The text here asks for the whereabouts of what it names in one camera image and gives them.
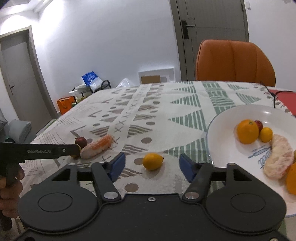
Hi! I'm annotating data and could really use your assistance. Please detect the large orange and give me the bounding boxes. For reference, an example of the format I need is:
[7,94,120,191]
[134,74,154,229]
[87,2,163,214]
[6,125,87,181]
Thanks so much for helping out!
[285,162,296,195]
[236,119,260,145]

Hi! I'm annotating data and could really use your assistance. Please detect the orange paper bag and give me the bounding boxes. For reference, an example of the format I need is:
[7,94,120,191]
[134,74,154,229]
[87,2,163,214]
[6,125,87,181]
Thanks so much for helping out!
[57,97,76,116]

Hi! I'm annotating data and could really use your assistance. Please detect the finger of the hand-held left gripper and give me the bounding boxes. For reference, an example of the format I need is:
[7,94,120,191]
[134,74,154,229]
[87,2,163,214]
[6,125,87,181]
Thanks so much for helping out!
[55,144,81,159]

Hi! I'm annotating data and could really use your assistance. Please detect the red printed mat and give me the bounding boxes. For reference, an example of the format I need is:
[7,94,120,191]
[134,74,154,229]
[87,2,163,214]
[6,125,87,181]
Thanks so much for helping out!
[268,89,296,117]

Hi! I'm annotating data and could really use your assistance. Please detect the clear plastic bag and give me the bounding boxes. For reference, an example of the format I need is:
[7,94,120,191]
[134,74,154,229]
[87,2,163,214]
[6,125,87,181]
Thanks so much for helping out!
[116,78,135,88]

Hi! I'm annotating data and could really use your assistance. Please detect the white plate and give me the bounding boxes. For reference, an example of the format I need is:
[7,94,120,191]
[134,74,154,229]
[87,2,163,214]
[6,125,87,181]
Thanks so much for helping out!
[206,104,296,218]

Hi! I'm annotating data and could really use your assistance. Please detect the blue plastic bag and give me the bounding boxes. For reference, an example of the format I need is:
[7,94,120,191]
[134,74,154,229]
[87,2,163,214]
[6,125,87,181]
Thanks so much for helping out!
[81,71,103,91]

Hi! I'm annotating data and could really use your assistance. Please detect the orange leather chair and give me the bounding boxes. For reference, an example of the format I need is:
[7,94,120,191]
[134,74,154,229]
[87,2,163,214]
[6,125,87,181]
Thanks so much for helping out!
[195,39,276,88]

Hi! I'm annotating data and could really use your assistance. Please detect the large peeled pomelo segment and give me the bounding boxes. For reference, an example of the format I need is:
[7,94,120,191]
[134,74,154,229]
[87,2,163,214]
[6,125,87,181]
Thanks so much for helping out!
[263,134,295,179]

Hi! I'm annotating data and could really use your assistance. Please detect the patterned tablecloth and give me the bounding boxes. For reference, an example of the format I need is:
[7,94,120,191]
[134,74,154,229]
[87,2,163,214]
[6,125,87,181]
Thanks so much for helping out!
[16,80,296,241]

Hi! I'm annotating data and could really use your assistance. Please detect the black metal rack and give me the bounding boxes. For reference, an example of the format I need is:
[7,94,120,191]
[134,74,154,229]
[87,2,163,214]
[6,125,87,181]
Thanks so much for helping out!
[92,80,112,93]

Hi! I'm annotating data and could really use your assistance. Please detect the small peeled pomelo segment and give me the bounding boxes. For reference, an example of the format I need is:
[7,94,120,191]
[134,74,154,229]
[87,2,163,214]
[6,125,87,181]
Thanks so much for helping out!
[80,135,114,159]

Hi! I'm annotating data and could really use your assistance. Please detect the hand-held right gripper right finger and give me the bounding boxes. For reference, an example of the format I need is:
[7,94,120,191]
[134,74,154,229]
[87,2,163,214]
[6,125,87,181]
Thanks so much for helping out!
[179,153,252,202]

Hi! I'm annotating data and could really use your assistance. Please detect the white framed board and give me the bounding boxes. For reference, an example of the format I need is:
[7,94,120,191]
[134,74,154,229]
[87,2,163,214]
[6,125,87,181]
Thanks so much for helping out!
[138,67,175,84]

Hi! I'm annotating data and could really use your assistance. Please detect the white box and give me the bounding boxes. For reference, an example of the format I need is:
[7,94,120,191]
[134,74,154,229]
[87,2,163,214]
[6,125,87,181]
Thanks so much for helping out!
[69,84,92,95]

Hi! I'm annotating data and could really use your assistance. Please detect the grey cushion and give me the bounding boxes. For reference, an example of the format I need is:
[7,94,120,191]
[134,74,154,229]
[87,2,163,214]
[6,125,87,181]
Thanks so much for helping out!
[8,119,32,144]

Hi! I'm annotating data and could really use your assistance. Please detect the person's left hand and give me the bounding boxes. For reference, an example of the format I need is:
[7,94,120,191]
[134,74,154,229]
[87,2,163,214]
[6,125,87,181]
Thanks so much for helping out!
[0,166,25,219]

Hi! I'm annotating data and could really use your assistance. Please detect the small orange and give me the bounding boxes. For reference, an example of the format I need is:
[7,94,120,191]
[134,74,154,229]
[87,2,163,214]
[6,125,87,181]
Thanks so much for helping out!
[258,127,273,143]
[142,153,165,171]

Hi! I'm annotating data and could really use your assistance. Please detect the black cable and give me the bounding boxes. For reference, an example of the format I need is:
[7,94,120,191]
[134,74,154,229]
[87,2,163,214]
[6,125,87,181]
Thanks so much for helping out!
[260,81,296,108]

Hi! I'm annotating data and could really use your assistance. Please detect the brown cardboard sheet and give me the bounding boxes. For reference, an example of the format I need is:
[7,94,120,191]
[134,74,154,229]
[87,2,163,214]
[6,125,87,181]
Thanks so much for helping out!
[141,75,161,84]

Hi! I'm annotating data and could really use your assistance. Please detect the grey side door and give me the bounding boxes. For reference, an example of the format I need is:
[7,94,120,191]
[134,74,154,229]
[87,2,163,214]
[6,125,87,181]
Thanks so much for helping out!
[0,25,60,131]

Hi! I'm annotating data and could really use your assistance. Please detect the black door handle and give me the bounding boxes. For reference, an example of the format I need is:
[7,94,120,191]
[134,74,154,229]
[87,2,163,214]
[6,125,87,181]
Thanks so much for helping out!
[181,18,196,39]

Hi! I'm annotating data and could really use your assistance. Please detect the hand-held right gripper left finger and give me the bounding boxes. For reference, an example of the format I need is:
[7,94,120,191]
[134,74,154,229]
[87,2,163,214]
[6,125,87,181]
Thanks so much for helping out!
[51,151,126,202]

